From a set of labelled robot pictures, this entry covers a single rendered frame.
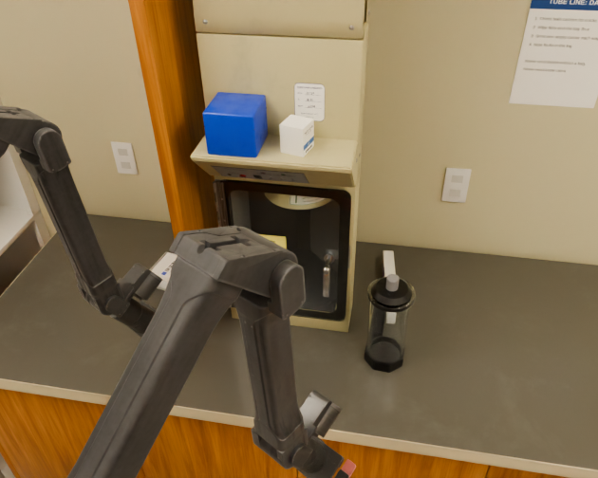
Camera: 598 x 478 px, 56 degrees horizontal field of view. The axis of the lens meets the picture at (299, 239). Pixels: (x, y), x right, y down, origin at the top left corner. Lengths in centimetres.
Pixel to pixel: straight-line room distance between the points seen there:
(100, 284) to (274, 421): 49
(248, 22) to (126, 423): 76
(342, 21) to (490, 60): 58
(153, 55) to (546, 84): 98
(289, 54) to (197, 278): 64
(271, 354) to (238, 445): 82
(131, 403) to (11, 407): 118
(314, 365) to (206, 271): 91
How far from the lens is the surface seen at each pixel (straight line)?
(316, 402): 97
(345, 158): 110
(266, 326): 68
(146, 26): 109
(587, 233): 188
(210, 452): 159
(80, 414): 165
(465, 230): 182
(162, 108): 114
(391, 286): 128
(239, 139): 109
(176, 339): 58
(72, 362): 157
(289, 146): 110
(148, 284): 125
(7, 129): 95
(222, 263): 55
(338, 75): 112
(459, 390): 144
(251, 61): 114
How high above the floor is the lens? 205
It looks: 38 degrees down
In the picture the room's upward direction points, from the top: 1 degrees counter-clockwise
